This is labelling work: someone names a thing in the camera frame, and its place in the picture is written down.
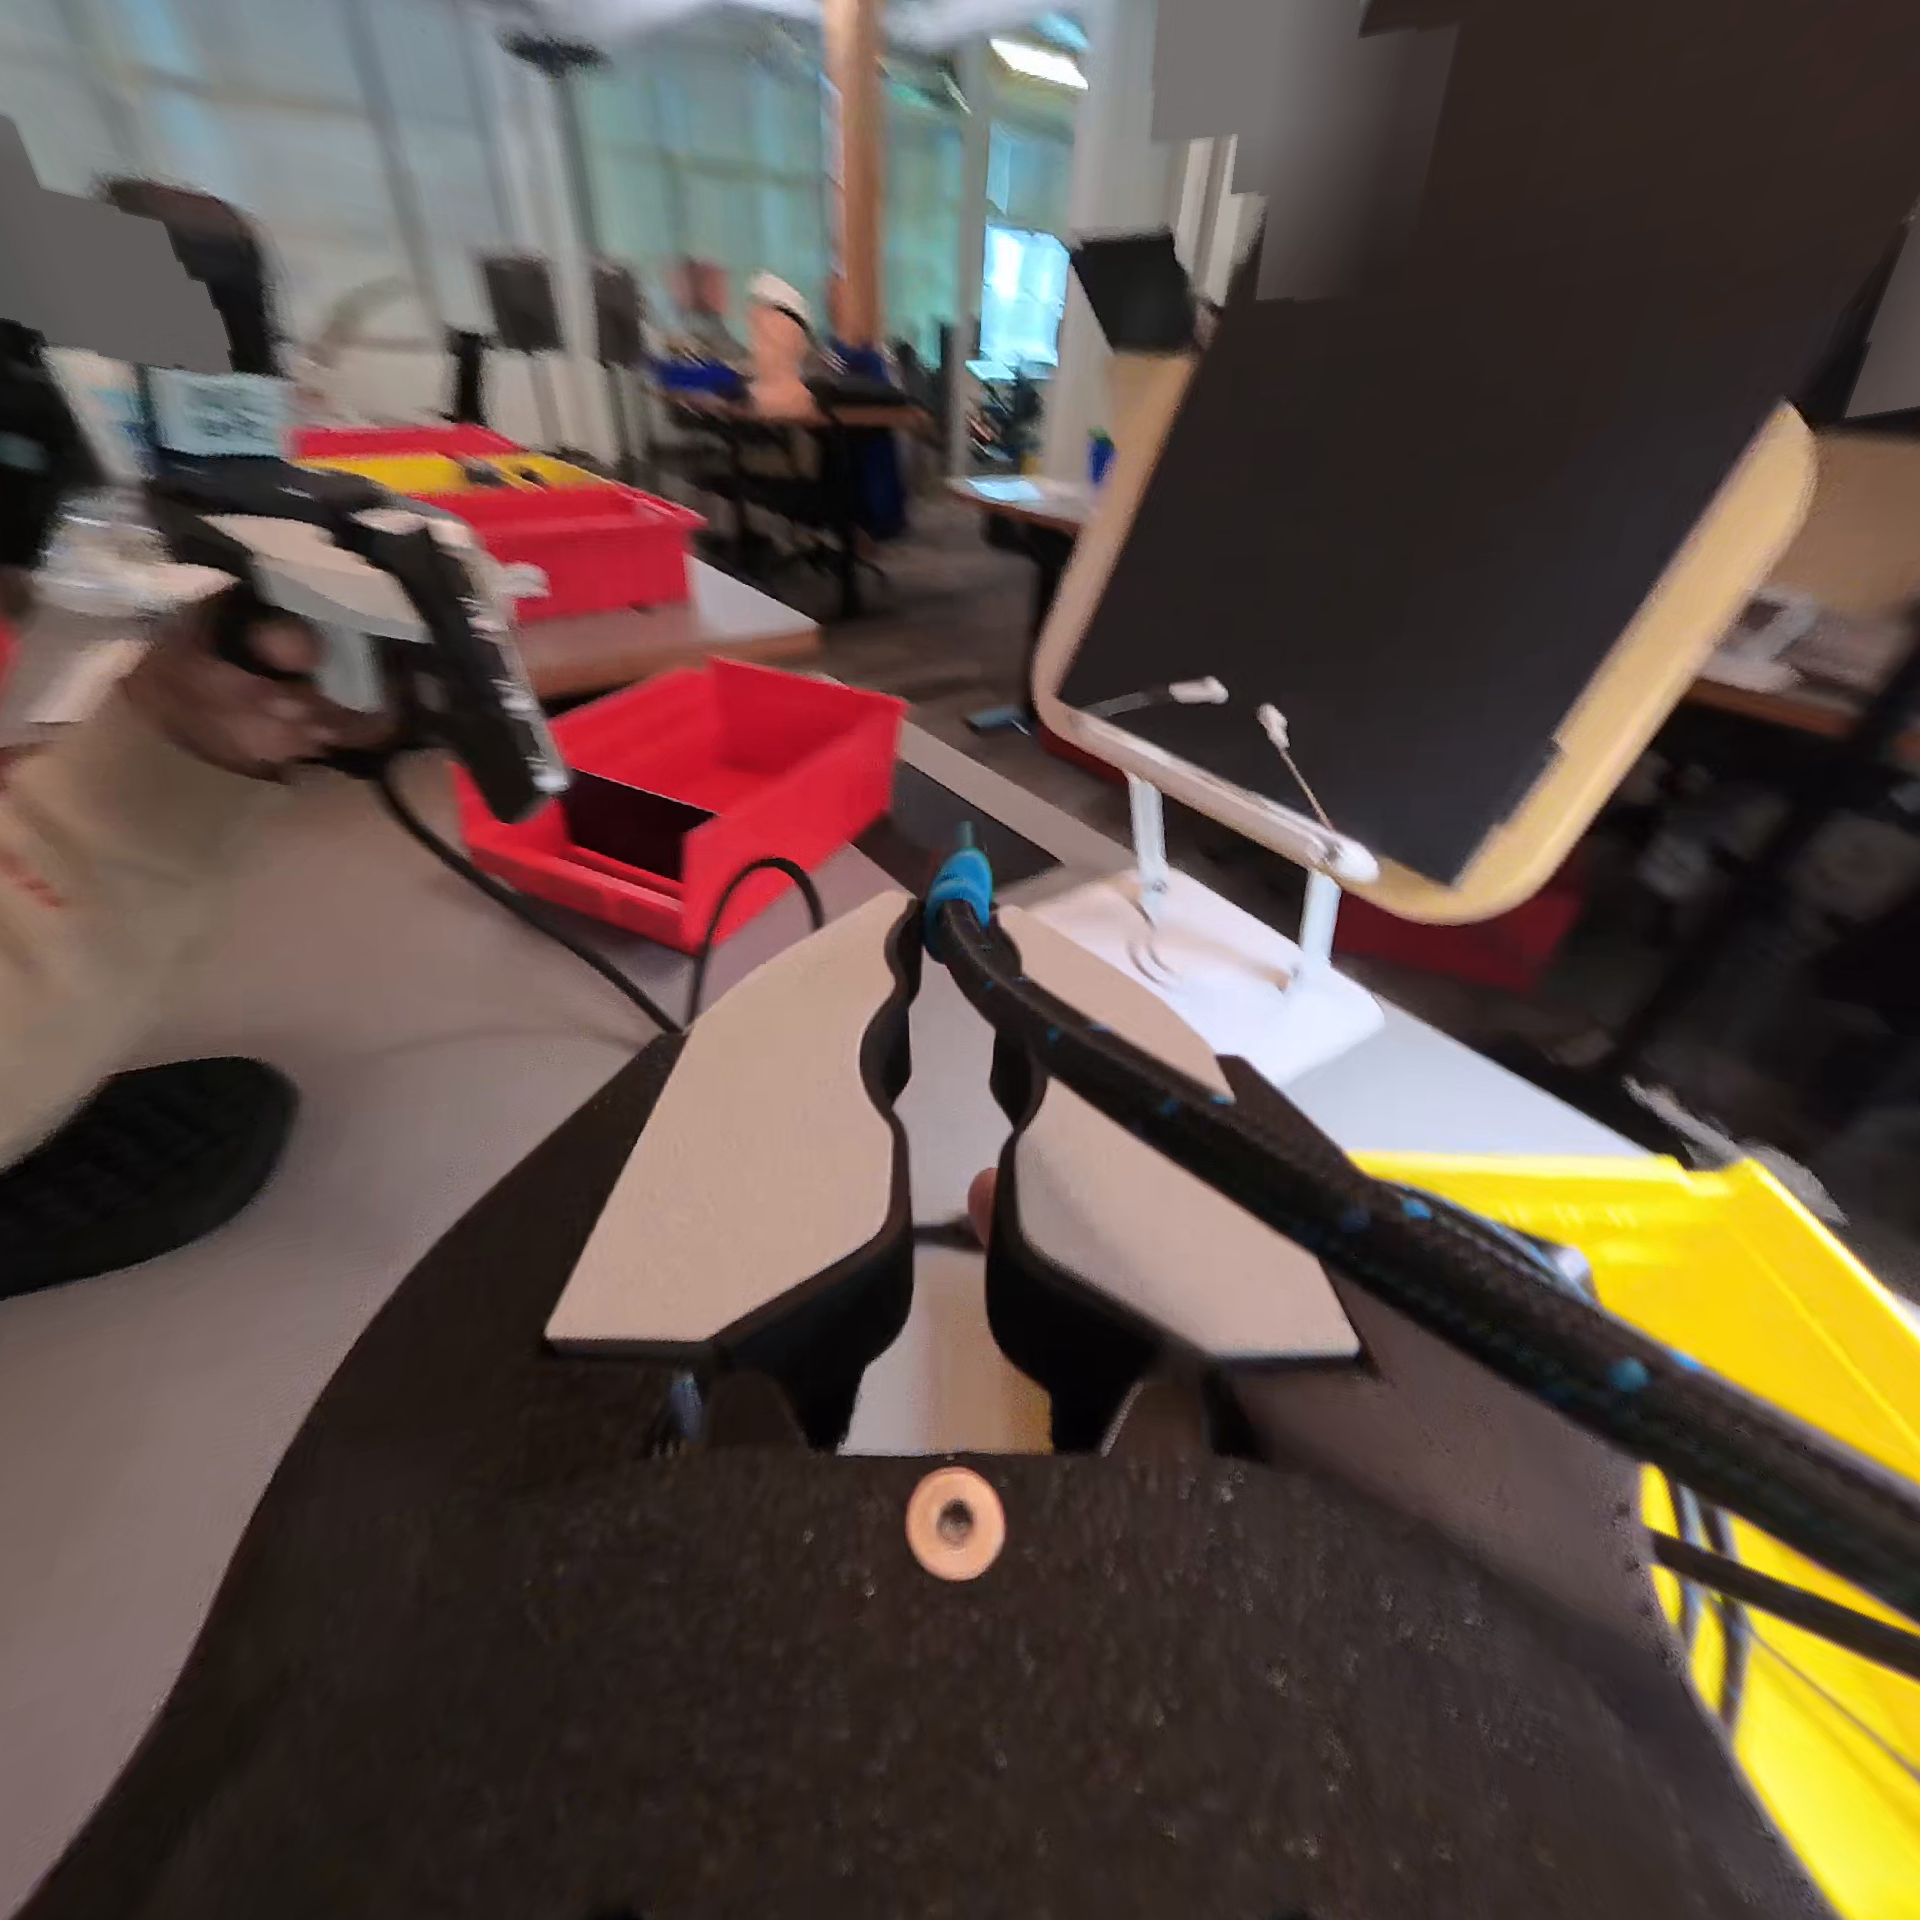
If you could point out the black divider plate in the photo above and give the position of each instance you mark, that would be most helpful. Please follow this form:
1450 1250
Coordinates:
639 840

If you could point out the black chair armrest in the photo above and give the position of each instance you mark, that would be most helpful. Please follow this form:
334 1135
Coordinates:
135 1171

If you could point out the yellow plastic bin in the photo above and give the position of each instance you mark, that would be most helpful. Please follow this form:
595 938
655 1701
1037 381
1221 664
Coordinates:
1801 1319
435 474

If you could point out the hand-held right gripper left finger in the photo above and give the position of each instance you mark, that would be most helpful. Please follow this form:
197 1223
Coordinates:
734 1171

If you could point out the wooden post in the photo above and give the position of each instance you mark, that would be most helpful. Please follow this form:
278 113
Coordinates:
857 166

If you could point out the white board stand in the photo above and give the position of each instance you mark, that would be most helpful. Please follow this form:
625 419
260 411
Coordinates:
1201 974

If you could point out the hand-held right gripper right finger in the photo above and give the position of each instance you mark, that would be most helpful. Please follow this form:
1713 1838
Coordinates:
1142 1261

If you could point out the person's left hand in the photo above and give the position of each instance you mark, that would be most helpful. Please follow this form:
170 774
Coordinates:
225 713

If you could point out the black panel on pole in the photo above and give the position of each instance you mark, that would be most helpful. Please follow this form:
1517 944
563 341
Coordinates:
618 315
522 299

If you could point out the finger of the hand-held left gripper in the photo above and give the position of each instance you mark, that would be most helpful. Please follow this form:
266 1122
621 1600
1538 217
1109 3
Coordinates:
346 579

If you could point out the grey USB hub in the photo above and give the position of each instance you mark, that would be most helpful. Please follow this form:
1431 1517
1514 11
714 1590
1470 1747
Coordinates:
489 690

